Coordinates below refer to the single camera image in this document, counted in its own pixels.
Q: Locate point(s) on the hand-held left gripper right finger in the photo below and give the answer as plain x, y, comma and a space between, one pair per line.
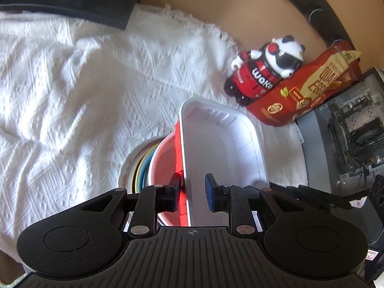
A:
210, 192

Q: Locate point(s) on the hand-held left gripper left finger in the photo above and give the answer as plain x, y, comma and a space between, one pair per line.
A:
174, 192

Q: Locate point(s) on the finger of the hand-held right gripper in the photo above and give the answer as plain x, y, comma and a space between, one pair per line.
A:
318, 196

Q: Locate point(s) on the white deep bowl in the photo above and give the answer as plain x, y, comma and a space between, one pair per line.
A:
165, 162

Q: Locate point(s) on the blue bowl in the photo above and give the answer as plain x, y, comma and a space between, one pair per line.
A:
145, 171

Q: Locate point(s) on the cream bowl with gold rim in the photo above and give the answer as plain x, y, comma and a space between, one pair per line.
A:
138, 174

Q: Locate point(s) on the red and white rectangular tray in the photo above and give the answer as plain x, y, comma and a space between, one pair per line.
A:
216, 144

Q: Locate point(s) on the white floral bowl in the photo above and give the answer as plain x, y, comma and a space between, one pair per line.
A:
127, 168

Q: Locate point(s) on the white computer case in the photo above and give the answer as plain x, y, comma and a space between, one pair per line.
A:
345, 132

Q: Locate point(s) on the red snack bag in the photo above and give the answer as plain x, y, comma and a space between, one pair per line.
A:
300, 96

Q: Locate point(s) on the panda figurine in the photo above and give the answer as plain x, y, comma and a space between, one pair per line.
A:
264, 66

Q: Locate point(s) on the white textured cloth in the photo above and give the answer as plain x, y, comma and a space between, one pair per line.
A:
60, 111

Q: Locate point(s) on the black monitor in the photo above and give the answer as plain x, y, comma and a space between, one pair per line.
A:
75, 3

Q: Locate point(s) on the black wall strip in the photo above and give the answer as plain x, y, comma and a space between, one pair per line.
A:
330, 12

